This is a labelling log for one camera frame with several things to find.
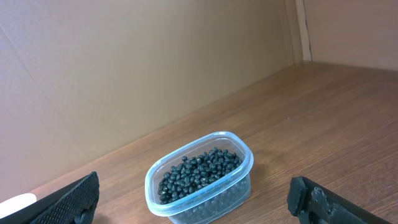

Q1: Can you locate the pile of black beans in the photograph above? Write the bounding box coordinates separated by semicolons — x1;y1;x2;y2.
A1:
157;147;243;205

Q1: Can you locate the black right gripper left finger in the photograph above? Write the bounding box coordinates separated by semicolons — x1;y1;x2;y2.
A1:
1;171;100;224

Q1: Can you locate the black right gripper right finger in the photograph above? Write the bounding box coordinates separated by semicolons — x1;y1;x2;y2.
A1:
287;176;389;224

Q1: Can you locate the clear plastic bean container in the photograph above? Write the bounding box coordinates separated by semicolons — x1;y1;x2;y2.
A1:
145;131;254;223

